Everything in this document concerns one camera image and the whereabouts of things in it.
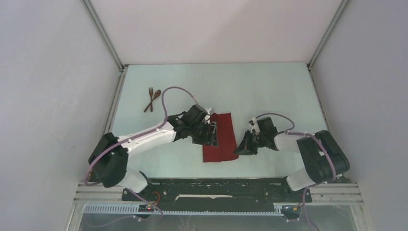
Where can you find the aluminium frame post left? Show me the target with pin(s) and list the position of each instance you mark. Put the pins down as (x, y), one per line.
(93, 15)

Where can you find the aluminium extrusion rail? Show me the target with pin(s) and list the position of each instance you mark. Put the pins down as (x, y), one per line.
(98, 194)

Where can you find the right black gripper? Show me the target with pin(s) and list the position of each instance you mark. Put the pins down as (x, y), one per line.
(243, 148)

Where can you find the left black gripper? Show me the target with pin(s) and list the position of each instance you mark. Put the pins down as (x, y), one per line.
(211, 140)

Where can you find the brown wooden spoon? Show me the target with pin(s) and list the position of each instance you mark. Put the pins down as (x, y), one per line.
(157, 93)

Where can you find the brown wooden fork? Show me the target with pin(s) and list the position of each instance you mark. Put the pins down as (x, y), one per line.
(151, 94)

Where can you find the aluminium frame post right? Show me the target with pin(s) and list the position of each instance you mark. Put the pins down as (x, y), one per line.
(326, 35)

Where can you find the red cloth napkin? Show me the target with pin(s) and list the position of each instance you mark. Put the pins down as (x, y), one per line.
(226, 141)

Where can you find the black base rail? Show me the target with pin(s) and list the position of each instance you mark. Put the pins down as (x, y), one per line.
(263, 194)

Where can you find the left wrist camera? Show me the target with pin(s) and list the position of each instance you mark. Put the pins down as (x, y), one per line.
(197, 115)

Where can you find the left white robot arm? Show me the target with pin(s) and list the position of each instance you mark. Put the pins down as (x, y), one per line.
(110, 160)

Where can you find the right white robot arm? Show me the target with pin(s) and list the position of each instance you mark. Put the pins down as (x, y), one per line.
(322, 157)

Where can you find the aluminium frame post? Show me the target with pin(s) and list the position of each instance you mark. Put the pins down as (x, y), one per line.
(93, 15)
(326, 35)

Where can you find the white cable duct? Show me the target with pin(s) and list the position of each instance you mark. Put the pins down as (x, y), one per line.
(141, 209)

